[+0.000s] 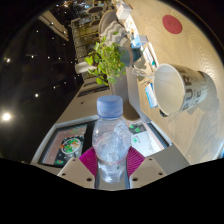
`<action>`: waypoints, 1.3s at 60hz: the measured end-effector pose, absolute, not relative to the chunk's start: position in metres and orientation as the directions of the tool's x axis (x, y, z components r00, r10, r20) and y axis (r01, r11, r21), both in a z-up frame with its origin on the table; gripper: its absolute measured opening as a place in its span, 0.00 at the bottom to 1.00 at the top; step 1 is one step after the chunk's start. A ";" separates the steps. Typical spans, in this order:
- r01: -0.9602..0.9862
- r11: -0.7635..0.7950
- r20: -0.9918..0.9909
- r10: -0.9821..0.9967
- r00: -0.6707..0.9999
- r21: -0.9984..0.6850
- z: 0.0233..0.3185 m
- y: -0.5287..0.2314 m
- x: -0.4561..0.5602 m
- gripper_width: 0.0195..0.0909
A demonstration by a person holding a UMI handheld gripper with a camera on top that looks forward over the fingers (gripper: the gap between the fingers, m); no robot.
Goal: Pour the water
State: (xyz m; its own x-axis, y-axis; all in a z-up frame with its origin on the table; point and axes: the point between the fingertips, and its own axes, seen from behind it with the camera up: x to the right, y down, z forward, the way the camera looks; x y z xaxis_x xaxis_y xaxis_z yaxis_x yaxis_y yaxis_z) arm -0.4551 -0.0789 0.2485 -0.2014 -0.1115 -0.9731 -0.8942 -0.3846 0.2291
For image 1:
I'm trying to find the group of round-backed chairs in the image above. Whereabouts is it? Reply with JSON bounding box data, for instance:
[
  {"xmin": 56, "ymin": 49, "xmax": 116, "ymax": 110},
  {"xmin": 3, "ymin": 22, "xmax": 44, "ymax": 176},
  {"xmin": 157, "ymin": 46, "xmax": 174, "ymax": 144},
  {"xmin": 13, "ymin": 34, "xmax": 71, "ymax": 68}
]
[{"xmin": 71, "ymin": 0, "xmax": 112, "ymax": 22}]

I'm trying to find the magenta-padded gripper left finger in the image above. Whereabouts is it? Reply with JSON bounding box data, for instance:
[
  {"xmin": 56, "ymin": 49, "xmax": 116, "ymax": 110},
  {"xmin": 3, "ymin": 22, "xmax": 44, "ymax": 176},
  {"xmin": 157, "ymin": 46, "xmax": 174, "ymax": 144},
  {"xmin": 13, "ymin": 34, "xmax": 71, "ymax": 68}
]
[{"xmin": 57, "ymin": 147, "xmax": 100, "ymax": 189}]

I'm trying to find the small teal box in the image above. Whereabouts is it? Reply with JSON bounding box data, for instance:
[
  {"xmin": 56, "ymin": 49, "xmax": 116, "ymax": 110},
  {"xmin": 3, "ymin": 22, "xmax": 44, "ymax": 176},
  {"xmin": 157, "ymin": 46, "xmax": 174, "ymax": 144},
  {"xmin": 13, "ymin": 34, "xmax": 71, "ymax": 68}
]
[{"xmin": 130, "ymin": 34, "xmax": 148, "ymax": 48}]

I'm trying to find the white and orange carton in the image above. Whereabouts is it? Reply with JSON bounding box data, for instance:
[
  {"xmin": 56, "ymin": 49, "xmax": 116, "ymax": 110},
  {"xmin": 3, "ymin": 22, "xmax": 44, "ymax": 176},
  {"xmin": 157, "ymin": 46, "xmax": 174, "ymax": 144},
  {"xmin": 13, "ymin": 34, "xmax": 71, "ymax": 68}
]
[{"xmin": 115, "ymin": 2, "xmax": 134, "ymax": 20}]

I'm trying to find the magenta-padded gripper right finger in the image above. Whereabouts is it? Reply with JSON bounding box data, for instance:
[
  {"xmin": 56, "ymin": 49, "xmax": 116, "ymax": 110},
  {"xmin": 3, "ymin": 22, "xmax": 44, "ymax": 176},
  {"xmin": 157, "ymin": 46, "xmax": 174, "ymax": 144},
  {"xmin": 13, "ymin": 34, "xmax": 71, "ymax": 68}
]
[{"xmin": 125, "ymin": 146, "xmax": 168, "ymax": 190}]

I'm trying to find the colourful printed brochure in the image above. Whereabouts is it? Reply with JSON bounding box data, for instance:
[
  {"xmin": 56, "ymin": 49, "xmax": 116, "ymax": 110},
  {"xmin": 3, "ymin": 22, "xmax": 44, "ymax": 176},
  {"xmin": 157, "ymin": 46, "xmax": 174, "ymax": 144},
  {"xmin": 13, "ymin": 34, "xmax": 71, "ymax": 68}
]
[{"xmin": 123, "ymin": 14, "xmax": 140, "ymax": 38}]

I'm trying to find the group of ceiling lights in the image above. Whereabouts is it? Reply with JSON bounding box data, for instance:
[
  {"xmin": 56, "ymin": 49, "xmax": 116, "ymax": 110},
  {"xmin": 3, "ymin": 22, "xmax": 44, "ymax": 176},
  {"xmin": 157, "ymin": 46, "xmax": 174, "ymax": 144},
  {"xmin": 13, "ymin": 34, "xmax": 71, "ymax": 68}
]
[{"xmin": 1, "ymin": 26, "xmax": 68, "ymax": 123}]

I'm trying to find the blue and white box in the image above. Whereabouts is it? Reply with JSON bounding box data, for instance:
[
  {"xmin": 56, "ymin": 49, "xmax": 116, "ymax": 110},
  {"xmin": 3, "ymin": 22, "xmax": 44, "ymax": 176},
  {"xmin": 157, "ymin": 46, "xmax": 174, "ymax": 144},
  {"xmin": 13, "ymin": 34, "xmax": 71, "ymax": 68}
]
[{"xmin": 144, "ymin": 83, "xmax": 160, "ymax": 109}]

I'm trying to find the grey zigzag cushion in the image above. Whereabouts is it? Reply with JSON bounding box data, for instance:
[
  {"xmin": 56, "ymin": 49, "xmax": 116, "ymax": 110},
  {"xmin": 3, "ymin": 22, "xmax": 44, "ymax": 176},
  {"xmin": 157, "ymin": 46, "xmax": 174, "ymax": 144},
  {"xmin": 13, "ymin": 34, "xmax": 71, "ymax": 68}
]
[{"xmin": 99, "ymin": 19, "xmax": 129, "ymax": 45}]

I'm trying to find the white mug with black lettering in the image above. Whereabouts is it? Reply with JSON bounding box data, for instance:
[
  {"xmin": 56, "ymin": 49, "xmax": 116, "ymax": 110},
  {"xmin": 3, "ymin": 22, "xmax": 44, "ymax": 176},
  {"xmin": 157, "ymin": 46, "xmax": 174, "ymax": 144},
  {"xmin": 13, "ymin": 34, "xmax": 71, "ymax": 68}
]
[{"xmin": 153, "ymin": 63, "xmax": 208, "ymax": 118}]

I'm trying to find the flat round red coaster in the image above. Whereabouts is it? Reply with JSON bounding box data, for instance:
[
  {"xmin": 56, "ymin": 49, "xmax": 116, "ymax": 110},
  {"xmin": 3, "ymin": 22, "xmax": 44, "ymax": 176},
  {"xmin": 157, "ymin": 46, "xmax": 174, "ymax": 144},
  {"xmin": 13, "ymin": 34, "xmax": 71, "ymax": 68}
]
[{"xmin": 162, "ymin": 14, "xmax": 183, "ymax": 35}]

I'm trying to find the window with festive stickers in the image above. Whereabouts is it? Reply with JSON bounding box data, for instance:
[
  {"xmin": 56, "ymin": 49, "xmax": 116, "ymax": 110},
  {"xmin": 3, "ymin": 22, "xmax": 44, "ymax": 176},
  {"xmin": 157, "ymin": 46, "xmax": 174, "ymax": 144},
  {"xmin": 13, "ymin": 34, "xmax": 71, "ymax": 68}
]
[{"xmin": 31, "ymin": 121, "xmax": 173, "ymax": 168}]

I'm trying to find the clear blue-capped water bottle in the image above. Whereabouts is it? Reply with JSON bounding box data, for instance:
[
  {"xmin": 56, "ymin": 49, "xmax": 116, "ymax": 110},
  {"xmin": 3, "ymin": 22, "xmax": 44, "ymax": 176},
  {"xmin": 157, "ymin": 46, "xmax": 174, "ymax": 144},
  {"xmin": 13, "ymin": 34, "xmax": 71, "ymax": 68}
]
[{"xmin": 91, "ymin": 94, "xmax": 133, "ymax": 184}]

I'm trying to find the white round pillar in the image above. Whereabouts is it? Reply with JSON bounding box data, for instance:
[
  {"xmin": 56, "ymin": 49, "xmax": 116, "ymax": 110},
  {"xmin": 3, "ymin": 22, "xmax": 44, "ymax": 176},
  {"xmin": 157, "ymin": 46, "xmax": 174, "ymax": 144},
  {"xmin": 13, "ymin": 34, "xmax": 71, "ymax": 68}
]
[{"xmin": 74, "ymin": 61, "xmax": 98, "ymax": 75}]

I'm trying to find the green potted plant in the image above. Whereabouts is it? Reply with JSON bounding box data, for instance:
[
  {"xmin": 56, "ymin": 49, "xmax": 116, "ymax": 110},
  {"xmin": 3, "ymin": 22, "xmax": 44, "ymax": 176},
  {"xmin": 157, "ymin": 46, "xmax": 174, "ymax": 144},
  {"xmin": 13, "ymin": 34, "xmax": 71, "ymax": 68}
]
[{"xmin": 83, "ymin": 31, "xmax": 142, "ymax": 86}]

